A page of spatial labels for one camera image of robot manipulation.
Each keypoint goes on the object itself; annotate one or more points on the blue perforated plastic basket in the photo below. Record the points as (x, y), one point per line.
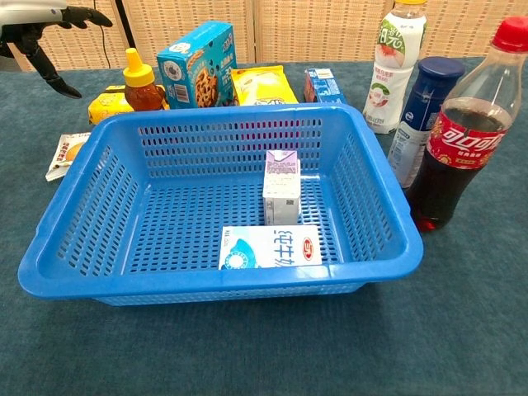
(165, 284)

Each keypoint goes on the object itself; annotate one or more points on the teal table cloth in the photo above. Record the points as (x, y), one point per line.
(264, 350)

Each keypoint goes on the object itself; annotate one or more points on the purple white milk carton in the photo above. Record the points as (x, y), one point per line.
(281, 185)

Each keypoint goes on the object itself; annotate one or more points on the white bottle with navy cap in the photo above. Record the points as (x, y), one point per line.
(425, 107)

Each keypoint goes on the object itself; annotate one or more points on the yellow packet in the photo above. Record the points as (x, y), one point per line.
(108, 108)

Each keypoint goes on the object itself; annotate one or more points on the left silver and black robot hand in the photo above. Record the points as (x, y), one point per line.
(29, 14)

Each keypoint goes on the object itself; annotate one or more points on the small white egg-yolk snack packet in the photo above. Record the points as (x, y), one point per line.
(66, 154)

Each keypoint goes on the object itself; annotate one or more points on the blue chocolate cookie box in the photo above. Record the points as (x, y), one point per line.
(198, 70)

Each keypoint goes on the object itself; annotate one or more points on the honey bottle with yellow cap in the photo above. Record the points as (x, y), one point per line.
(142, 92)

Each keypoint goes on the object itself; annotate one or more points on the black stand pole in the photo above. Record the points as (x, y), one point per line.
(125, 24)

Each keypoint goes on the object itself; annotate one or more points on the yellow snack bag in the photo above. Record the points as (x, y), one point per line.
(262, 86)

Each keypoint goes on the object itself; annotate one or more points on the blue and red toothpaste box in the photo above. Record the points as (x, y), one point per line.
(328, 88)

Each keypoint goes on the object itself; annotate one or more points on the cola bottle with red cap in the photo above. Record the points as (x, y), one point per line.
(453, 173)

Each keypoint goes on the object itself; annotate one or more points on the woven bamboo folding screen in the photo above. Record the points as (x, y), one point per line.
(313, 29)

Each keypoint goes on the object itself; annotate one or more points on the white and blue milk carton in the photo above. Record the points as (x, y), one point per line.
(268, 247)

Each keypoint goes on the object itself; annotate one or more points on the white peach drink bottle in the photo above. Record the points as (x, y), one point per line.
(392, 82)

